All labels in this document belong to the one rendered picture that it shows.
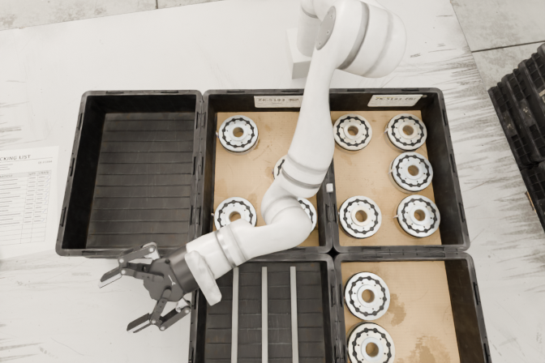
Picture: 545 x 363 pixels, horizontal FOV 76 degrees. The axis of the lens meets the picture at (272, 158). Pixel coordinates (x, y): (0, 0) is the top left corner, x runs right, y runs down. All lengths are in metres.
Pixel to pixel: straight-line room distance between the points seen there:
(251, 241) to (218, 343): 0.37
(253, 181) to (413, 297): 0.47
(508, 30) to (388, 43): 2.10
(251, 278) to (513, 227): 0.76
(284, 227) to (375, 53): 0.29
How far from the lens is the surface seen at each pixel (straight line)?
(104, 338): 1.11
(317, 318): 0.89
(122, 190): 0.98
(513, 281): 1.21
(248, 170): 0.92
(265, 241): 0.59
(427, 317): 0.96
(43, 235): 1.20
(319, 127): 0.51
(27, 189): 1.26
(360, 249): 0.80
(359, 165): 0.95
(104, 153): 1.03
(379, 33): 0.49
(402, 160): 0.95
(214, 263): 0.59
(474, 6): 2.59
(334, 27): 0.48
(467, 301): 0.91
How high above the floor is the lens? 1.71
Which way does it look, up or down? 72 degrees down
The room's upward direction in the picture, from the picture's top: 1 degrees clockwise
